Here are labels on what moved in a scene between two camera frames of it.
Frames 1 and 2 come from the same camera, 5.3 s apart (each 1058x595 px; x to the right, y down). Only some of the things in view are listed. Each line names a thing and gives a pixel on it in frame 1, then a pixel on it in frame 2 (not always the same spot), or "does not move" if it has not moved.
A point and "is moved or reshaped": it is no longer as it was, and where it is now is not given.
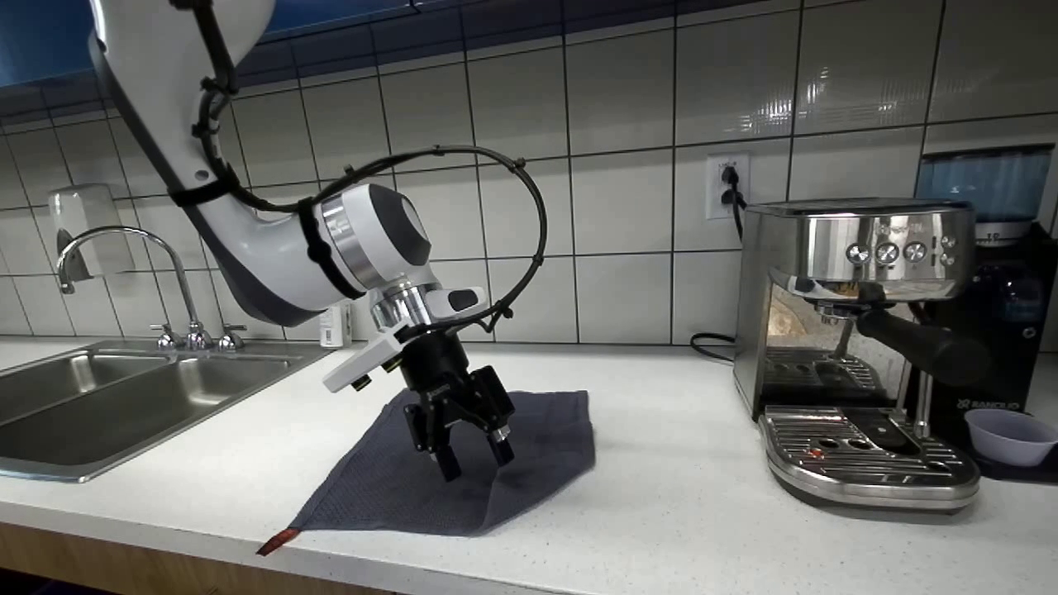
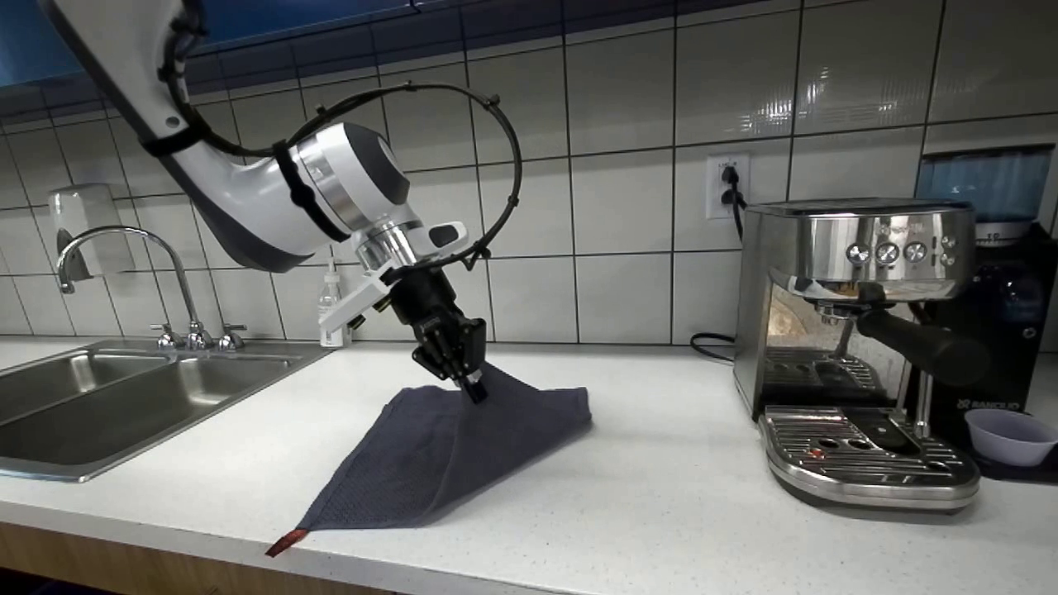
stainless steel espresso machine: x=845 y=322 does not move
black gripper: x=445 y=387 → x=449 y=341
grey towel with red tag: x=392 y=482 is moved or reshaped
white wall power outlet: x=716 y=205 does not move
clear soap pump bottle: x=331 y=327 does not move
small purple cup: x=1010 y=436 does not move
